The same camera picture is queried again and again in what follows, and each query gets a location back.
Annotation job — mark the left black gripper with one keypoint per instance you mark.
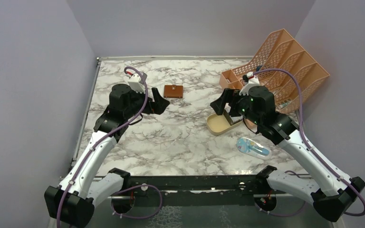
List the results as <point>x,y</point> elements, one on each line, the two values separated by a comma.
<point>157,107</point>

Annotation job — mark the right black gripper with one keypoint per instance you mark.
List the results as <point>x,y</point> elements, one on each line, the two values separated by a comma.
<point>219,103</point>

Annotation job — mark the brown leather card holder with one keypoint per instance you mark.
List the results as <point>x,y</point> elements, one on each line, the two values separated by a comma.
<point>173,91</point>

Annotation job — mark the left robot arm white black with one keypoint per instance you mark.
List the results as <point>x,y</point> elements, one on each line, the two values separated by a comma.
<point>74,200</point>

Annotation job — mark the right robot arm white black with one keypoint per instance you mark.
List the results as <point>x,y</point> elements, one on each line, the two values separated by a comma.
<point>331,191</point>

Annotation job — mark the stack of credit cards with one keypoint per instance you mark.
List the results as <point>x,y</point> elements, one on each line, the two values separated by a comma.
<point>233,119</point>

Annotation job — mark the beige oval tray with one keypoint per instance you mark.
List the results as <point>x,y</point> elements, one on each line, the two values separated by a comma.
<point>218,124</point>

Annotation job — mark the orange plastic file organizer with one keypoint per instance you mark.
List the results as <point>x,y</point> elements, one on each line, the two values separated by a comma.
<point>287,70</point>

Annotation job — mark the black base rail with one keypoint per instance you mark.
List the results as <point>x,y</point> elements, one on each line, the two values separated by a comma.
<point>185,191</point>

